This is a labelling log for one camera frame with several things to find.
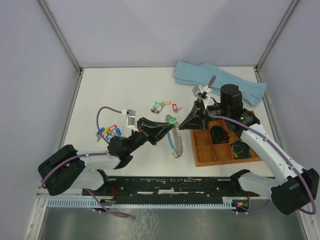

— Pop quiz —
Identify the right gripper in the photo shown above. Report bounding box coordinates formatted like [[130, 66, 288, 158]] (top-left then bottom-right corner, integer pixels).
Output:
[[179, 98, 230, 132]]

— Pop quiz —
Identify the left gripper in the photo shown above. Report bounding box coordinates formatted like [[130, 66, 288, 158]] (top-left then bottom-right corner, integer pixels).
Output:
[[126, 116, 174, 154]]

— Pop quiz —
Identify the red tag key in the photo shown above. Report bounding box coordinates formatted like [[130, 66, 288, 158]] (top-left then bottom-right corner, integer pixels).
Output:
[[172, 103, 182, 113]]

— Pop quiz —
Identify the large keyring holder blue handle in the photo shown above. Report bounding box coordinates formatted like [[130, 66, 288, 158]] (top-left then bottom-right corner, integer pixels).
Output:
[[165, 114, 183, 159]]

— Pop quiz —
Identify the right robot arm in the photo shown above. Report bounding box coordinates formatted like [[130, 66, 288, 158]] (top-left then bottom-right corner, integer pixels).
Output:
[[179, 84, 320, 215]]

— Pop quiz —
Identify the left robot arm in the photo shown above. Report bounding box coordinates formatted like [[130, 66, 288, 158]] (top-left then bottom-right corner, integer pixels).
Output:
[[38, 117, 175, 196]]

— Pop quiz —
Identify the green yellow tag key bunch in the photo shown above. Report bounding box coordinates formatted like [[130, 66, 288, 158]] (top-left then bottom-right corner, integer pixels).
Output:
[[150, 101, 172, 114]]

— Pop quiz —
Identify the rolled orange-dotted tie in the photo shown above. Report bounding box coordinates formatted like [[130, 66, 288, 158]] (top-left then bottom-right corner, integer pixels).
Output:
[[210, 125, 230, 144]]

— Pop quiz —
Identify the wooden compartment tray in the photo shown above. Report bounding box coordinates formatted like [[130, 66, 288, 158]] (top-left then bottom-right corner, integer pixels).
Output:
[[190, 119, 261, 167]]

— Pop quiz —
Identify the coloured tag key bunch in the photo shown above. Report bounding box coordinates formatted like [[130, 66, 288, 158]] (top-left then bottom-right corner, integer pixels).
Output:
[[96, 124, 122, 142]]

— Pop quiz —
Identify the light blue cloth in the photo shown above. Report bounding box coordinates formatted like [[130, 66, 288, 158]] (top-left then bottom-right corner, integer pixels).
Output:
[[173, 60, 268, 108]]

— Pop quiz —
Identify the rolled blue-yellow tie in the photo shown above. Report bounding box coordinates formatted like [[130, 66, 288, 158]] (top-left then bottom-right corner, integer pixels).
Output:
[[230, 140, 252, 159]]

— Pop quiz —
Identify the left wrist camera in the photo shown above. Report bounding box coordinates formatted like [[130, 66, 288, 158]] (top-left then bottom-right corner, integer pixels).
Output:
[[121, 109, 139, 131]]

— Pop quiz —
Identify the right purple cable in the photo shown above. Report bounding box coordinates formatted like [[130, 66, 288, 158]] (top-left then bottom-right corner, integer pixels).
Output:
[[206, 75, 317, 215]]

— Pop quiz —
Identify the purple cable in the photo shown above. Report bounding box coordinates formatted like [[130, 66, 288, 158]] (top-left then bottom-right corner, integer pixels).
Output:
[[41, 106, 131, 218], [206, 75, 317, 215]]

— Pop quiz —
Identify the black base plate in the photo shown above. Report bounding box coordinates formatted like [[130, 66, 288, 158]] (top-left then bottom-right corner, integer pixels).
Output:
[[92, 176, 257, 201]]

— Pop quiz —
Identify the grey cable duct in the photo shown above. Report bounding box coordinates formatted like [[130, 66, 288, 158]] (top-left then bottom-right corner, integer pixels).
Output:
[[46, 197, 236, 210]]

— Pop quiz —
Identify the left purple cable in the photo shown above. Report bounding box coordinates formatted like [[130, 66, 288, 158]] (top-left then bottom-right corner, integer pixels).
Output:
[[41, 106, 131, 218]]

